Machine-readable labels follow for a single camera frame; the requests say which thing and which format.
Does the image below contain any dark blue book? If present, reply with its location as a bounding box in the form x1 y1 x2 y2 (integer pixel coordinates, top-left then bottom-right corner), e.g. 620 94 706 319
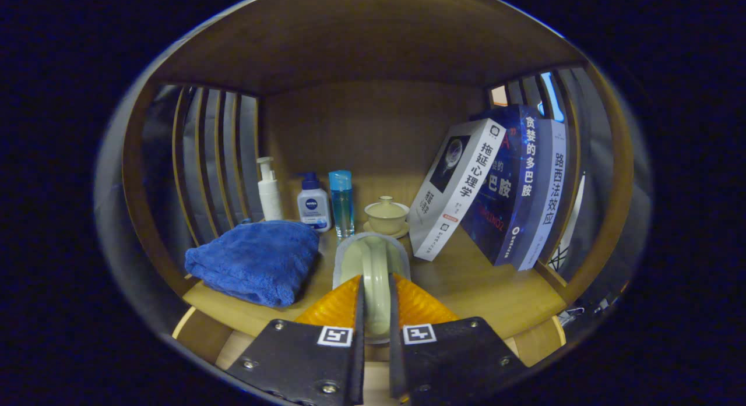
460 105 543 266

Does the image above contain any beige lidded tea cup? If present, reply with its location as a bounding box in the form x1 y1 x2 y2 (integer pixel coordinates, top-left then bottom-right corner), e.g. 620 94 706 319
364 196 410 239

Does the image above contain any white pump bottle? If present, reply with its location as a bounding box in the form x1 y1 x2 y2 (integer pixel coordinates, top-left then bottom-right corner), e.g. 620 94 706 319
256 156 284 222

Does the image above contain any wooden cabinet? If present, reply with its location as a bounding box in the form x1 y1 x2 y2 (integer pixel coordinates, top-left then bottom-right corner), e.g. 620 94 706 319
117 0 636 389

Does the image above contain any blue folded towel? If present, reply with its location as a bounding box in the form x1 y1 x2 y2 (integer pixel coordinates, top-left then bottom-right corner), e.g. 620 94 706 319
185 220 321 309

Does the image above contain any wooden countertop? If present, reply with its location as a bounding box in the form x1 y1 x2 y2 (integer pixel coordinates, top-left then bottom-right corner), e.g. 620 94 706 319
182 220 567 340

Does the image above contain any clear blue bottle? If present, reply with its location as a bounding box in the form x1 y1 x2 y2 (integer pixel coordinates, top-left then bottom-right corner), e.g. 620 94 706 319
328 170 356 239

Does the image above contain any pale green scrub brush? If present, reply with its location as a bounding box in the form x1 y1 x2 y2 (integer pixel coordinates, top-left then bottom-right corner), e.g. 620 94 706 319
332 232 411 344

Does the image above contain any white book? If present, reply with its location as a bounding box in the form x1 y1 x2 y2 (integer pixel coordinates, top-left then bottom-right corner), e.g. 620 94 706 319
408 118 507 262

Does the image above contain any white bottle with blue cap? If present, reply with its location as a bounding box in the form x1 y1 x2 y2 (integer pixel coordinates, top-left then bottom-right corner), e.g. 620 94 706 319
296 172 333 232

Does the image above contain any lavender book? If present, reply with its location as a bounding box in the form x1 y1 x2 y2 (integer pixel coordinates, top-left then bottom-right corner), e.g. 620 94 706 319
516 119 568 271

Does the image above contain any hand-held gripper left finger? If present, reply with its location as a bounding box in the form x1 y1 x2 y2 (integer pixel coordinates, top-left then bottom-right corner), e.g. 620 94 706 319
226 275 367 406

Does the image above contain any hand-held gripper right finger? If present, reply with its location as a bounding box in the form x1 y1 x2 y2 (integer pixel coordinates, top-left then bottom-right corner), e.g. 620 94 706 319
388 273 528 406

